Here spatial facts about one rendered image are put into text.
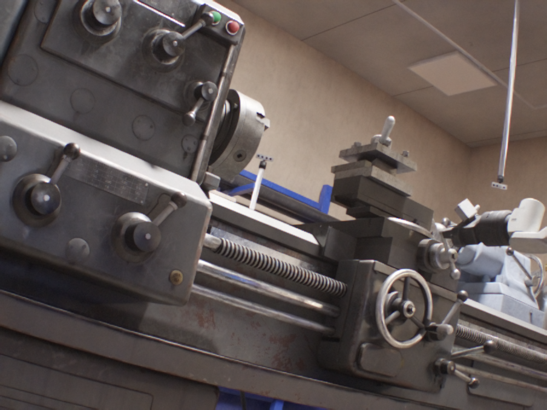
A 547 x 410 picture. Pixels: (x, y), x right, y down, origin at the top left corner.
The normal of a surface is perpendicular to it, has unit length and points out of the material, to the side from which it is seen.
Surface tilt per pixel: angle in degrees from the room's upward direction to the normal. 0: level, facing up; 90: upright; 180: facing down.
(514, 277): 70
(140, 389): 90
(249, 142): 108
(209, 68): 90
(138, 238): 90
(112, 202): 90
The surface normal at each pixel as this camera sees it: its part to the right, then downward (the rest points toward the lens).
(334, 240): 0.59, -0.07
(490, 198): -0.78, -0.33
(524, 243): -0.43, 0.82
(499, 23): -0.23, 0.94
